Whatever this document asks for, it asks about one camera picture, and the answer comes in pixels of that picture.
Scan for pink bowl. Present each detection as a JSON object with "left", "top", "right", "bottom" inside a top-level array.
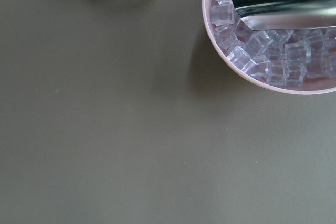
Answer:
[{"left": 202, "top": 0, "right": 335, "bottom": 95}]

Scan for metal ice scoop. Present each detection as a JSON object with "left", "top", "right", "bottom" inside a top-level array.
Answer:
[{"left": 232, "top": 0, "right": 335, "bottom": 30}]

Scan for clear ice cubes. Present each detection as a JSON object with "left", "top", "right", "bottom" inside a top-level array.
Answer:
[{"left": 210, "top": 0, "right": 335, "bottom": 88}]

